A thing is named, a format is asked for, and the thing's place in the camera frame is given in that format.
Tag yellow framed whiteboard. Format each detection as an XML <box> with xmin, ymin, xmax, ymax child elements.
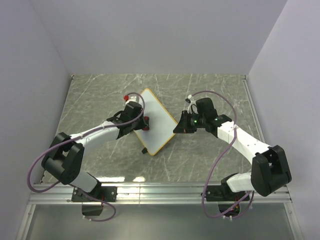
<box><xmin>134</xmin><ymin>88</ymin><xmax>178</xmax><ymax>156</ymax></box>

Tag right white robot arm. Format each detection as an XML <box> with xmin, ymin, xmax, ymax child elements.
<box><xmin>173</xmin><ymin>95</ymin><xmax>292</xmax><ymax>200</ymax></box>

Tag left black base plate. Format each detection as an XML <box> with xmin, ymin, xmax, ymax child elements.
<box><xmin>71</xmin><ymin>186</ymin><xmax>118</xmax><ymax>203</ymax></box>

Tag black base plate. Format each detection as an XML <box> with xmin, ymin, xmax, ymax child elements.
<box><xmin>201</xmin><ymin>184</ymin><xmax>250</xmax><ymax>202</ymax></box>
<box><xmin>71</xmin><ymin>186</ymin><xmax>118</xmax><ymax>203</ymax></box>

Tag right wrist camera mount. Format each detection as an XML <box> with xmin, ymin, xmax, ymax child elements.
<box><xmin>185</xmin><ymin>94</ymin><xmax>198</xmax><ymax>114</ymax></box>

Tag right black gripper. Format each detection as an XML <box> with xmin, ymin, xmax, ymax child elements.
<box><xmin>173</xmin><ymin>110</ymin><xmax>206</xmax><ymax>134</ymax></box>

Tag red heart-shaped eraser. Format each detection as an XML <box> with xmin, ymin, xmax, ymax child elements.
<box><xmin>142</xmin><ymin>116</ymin><xmax>150</xmax><ymax>131</ymax></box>

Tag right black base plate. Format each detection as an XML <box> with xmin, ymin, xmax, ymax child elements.
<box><xmin>201</xmin><ymin>184</ymin><xmax>250</xmax><ymax>202</ymax></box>

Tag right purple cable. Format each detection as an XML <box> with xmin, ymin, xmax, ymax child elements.
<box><xmin>200</xmin><ymin>90</ymin><xmax>256</xmax><ymax>221</ymax></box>

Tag right black whiteboard foot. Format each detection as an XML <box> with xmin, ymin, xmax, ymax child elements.
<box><xmin>141</xmin><ymin>148</ymin><xmax>148</xmax><ymax>154</ymax></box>

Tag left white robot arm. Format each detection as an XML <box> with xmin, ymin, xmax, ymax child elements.
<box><xmin>41</xmin><ymin>101</ymin><xmax>149</xmax><ymax>201</ymax></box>

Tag aluminium mounting rail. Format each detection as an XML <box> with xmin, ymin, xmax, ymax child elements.
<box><xmin>27</xmin><ymin>181</ymin><xmax>293</xmax><ymax>206</ymax></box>

